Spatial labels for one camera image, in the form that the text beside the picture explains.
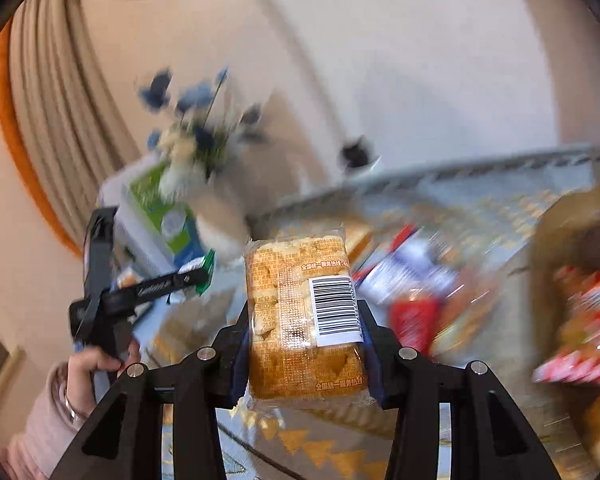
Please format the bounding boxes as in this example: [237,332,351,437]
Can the beige curtain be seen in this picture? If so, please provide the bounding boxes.
[7,0,140,250]

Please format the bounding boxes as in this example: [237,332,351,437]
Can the green white snack packet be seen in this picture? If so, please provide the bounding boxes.
[178,249,215,297]

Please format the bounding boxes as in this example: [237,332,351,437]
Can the orange cracker snack packet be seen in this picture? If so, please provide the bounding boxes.
[244,230,368,408]

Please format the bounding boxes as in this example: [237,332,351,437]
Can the person left hand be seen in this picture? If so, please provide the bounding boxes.
[64,339,143,418]

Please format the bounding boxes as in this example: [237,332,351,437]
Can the blue red white snack packet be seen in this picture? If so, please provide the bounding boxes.
[354,224,465,306]

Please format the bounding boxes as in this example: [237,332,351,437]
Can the blue artificial flowers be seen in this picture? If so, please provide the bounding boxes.
[135,67,270,179]

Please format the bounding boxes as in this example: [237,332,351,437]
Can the green blue book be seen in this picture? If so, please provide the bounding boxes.
[98,154,204,274]

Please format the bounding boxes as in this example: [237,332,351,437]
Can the grey gold woven table mat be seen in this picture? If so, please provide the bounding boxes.
[162,148,600,479]

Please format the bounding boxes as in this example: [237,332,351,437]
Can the pink sleeved left forearm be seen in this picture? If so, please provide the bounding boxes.
[0,362,87,479]

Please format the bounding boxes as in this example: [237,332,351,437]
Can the white lamp pole black knob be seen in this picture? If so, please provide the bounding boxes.
[259,0,379,178]

